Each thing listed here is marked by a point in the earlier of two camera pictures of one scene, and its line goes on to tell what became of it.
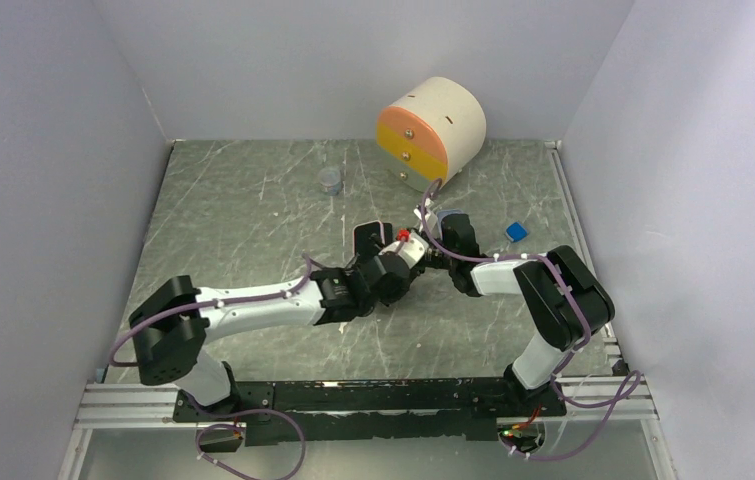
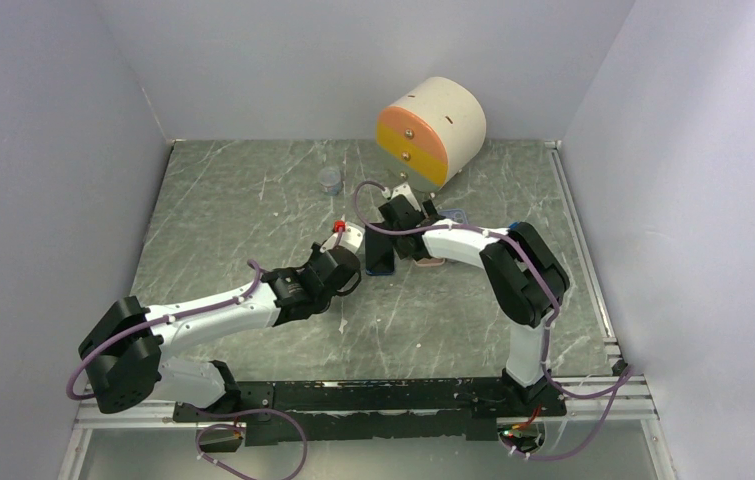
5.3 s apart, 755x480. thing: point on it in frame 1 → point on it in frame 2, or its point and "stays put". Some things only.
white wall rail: [580, 234] stays put
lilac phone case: [442, 213] stays put
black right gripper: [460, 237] → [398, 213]
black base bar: [311, 412] stays put
